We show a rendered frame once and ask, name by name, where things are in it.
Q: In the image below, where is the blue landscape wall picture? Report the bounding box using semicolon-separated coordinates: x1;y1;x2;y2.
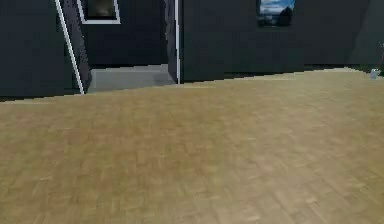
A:
257;0;297;27

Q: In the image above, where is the white framed wall picture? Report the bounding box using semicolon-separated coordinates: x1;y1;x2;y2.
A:
76;0;122;25

